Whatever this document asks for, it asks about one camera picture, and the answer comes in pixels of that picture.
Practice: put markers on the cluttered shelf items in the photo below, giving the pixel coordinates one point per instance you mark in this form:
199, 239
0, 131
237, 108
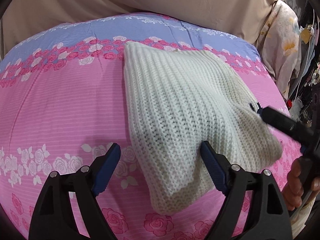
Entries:
300, 98

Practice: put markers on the beige fabric curtain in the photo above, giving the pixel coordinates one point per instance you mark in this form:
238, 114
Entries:
25, 18

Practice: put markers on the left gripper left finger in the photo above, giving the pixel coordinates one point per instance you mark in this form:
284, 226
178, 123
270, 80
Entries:
67, 206

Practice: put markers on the floral beige pillow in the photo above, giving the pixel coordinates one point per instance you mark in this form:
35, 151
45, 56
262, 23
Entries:
279, 46

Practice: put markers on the pink blue floral bedsheet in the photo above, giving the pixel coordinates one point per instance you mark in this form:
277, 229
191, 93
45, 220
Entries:
63, 104

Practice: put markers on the red white navy knit sweater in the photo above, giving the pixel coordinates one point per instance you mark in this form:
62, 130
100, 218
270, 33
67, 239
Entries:
175, 101

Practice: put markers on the person's right hand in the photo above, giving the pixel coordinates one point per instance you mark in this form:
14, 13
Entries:
293, 190

